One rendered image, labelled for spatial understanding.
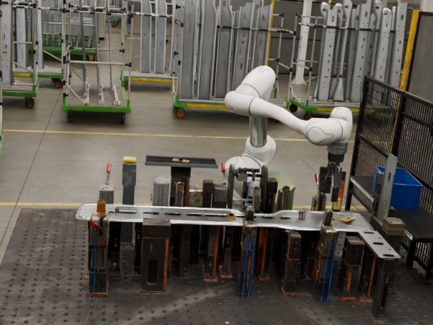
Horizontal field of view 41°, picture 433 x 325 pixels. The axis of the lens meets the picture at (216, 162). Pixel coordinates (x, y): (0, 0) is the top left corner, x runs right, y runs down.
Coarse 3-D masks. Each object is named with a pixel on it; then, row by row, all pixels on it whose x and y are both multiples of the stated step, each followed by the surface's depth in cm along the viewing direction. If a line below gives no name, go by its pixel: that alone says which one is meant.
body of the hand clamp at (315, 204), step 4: (312, 200) 297; (320, 200) 295; (312, 204) 297; (316, 204) 292; (320, 204) 292; (324, 204) 292; (312, 208) 296; (316, 208) 292; (320, 208) 293; (324, 208) 293; (316, 256) 301; (316, 260) 302
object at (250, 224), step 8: (248, 224) 254; (248, 232) 254; (256, 232) 255; (248, 240) 255; (248, 248) 256; (240, 256) 265; (248, 256) 258; (240, 264) 264; (248, 264) 260; (240, 272) 262; (248, 272) 261; (240, 280) 261; (248, 280) 261; (240, 288) 262; (248, 288) 262; (240, 296) 262; (248, 296) 261
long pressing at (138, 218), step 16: (80, 208) 270; (96, 208) 270; (112, 208) 272; (128, 208) 274; (144, 208) 275; (160, 208) 277; (176, 208) 278; (192, 208) 280; (208, 208) 281; (224, 208) 283; (208, 224) 265; (224, 224) 266; (240, 224) 266; (256, 224) 268; (272, 224) 269; (288, 224) 270; (304, 224) 271; (320, 224) 273; (336, 224) 275; (352, 224) 276; (368, 224) 278
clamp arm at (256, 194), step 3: (255, 186) 287; (258, 186) 287; (255, 189) 287; (258, 189) 287; (255, 192) 286; (258, 192) 286; (255, 195) 287; (258, 195) 286; (255, 198) 287; (258, 198) 287; (255, 201) 287; (258, 201) 287; (252, 204) 289; (255, 204) 287; (258, 204) 287; (255, 207) 287; (258, 207) 288
